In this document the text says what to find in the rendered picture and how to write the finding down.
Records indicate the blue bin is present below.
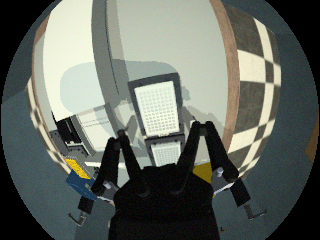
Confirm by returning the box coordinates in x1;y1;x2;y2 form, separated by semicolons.
65;169;98;201

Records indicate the yellow open-top bin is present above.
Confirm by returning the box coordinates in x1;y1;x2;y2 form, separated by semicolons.
192;162;212;183

